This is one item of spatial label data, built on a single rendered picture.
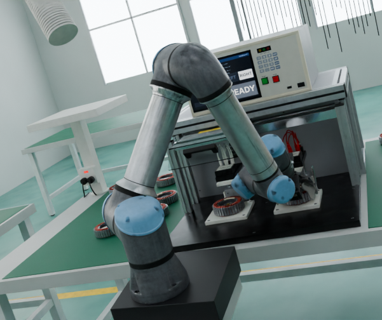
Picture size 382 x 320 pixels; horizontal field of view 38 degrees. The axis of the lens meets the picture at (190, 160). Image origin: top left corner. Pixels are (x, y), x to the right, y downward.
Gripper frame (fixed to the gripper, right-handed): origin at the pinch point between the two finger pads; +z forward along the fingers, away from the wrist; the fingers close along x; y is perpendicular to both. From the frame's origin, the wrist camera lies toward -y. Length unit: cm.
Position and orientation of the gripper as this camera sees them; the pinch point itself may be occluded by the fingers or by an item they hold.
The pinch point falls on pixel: (297, 194)
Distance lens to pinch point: 191.0
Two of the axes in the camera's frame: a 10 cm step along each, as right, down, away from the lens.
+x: 9.2, -1.8, -3.4
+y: -0.3, 8.4, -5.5
